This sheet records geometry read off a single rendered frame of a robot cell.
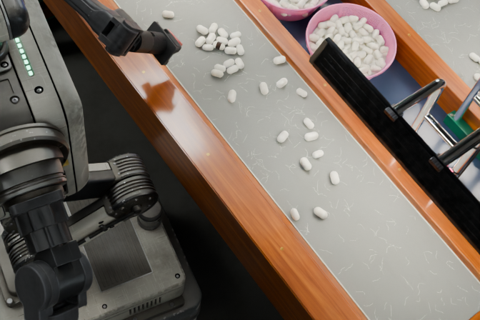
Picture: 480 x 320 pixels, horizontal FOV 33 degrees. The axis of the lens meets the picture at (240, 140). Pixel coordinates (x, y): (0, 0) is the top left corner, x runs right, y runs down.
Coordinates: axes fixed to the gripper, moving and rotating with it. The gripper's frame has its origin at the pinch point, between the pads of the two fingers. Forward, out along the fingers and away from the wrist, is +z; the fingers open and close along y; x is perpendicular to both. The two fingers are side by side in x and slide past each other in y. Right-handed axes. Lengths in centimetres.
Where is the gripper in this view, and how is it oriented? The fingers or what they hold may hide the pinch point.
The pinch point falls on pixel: (178, 45)
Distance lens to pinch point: 216.2
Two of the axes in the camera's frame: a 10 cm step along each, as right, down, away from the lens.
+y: -5.9, -7.4, 3.2
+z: 5.2, -0.4, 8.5
